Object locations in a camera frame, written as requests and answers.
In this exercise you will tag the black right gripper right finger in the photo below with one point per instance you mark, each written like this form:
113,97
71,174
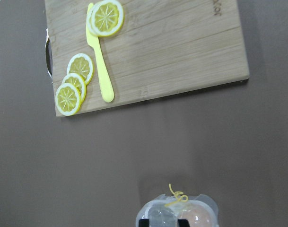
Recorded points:
183,223

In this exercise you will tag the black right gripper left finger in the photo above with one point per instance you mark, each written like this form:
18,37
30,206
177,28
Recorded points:
144,222

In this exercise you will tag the clear plastic egg box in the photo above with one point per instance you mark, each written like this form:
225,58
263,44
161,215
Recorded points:
163,211

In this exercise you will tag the yellow plastic knife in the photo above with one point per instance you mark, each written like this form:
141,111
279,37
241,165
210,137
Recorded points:
106,87

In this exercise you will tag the lemon slice far end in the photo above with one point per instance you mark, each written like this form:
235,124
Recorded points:
67,99

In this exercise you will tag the lemon slice middle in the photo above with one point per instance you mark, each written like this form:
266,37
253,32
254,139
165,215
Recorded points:
77,81

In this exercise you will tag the wooden cutting board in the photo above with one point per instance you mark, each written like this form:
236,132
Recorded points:
166,47

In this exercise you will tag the lemon slice on knife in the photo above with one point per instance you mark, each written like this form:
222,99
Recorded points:
106,17

